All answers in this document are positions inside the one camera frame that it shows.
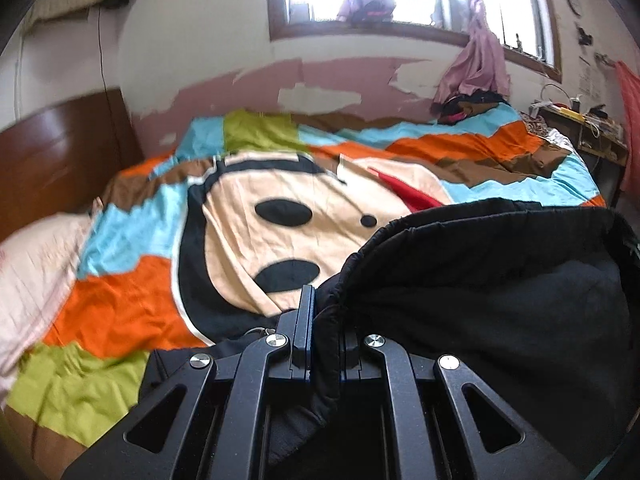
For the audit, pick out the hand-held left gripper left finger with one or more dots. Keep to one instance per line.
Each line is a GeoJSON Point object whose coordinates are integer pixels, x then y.
{"type": "Point", "coordinates": [305, 320]}

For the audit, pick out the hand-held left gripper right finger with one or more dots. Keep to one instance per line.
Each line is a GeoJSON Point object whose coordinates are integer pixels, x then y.
{"type": "Point", "coordinates": [352, 347]}

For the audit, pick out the black padded jacket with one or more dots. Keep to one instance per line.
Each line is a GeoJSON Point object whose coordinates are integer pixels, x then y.
{"type": "Point", "coordinates": [475, 310]}

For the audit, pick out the pile of dark clothes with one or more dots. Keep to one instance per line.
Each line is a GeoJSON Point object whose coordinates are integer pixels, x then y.
{"type": "Point", "coordinates": [470, 105]}

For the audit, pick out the colourful cartoon printed blanket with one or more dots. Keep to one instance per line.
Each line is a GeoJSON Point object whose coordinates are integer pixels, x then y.
{"type": "Point", "coordinates": [125, 310]}

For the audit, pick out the pale pink pillow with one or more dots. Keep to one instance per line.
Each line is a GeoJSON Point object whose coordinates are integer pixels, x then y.
{"type": "Point", "coordinates": [35, 285]}

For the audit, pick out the brown wooden headboard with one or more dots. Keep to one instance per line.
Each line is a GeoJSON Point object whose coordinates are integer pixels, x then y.
{"type": "Point", "coordinates": [60, 150]}

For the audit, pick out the pink curtain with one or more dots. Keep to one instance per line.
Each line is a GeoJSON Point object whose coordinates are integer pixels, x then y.
{"type": "Point", "coordinates": [480, 60]}

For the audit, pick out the cluttered wooden desk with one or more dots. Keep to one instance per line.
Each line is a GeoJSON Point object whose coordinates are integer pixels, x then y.
{"type": "Point", "coordinates": [600, 150]}

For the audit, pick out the red hanging cloth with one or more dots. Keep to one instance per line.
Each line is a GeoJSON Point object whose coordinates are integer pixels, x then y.
{"type": "Point", "coordinates": [630, 110]}

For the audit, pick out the round wall clock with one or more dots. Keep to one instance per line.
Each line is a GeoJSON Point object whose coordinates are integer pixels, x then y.
{"type": "Point", "coordinates": [575, 4]}

